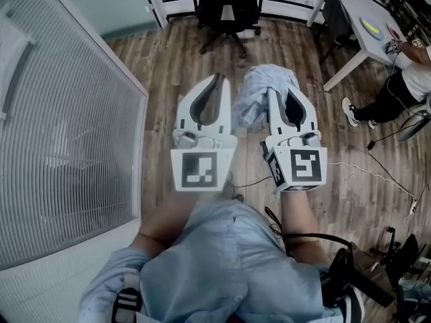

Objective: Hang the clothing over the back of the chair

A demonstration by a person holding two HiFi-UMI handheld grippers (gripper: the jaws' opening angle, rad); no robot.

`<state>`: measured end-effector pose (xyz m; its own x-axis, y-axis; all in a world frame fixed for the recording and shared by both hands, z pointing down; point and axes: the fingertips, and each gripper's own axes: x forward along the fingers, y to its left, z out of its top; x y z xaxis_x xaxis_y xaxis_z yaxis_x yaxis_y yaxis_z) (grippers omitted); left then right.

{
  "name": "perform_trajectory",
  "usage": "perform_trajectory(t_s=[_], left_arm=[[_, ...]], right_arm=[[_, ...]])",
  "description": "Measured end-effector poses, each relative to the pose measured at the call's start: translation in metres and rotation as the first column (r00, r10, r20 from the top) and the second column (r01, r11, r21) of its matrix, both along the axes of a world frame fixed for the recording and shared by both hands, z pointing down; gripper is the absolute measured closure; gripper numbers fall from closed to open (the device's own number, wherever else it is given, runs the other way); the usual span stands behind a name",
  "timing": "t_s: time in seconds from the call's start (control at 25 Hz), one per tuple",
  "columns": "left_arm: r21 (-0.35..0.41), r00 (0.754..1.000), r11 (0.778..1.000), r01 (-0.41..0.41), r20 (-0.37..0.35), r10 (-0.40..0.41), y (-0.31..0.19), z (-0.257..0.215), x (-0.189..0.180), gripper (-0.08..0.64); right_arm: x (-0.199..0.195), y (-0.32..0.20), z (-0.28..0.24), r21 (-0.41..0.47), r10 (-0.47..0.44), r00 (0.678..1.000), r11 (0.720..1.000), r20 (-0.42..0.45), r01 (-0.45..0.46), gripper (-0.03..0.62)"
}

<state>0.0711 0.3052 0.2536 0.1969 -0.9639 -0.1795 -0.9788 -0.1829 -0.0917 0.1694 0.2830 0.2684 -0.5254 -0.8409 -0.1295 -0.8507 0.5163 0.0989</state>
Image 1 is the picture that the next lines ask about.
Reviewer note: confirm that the person's left forearm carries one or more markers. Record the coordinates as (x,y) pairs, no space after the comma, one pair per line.
(165,224)

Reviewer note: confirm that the black chair with armrests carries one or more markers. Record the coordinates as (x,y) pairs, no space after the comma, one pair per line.
(409,264)

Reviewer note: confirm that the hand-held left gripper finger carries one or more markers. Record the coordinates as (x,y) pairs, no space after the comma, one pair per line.
(224,106)
(184,108)

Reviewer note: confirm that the pink plate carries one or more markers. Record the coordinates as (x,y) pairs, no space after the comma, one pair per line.
(394,31)

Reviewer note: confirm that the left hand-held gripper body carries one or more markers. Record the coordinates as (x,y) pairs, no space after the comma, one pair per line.
(202,143)

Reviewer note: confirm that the dark grey chair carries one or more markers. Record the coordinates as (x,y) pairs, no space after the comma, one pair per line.
(336,15)

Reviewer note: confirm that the light blue clothing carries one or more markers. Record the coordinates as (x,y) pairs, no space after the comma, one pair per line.
(256,89)

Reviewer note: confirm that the frosted striped glass partition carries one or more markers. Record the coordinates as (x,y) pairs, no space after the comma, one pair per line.
(67,140)

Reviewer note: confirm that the white table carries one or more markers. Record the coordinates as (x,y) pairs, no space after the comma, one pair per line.
(353,8)

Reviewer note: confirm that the white power strip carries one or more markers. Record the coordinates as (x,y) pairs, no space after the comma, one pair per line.
(412,207)

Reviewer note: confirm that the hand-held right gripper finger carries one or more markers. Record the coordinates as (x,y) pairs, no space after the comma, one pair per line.
(275,113)
(308,111)

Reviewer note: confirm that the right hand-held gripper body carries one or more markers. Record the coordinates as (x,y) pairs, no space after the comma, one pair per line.
(303,167)

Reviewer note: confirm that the yellow and blue plate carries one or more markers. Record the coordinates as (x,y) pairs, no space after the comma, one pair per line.
(371,28)

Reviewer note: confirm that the person's light blue shirt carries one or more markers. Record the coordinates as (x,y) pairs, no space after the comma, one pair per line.
(215,268)

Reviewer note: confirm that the person's right forearm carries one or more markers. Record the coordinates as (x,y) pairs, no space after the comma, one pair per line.
(299,220)

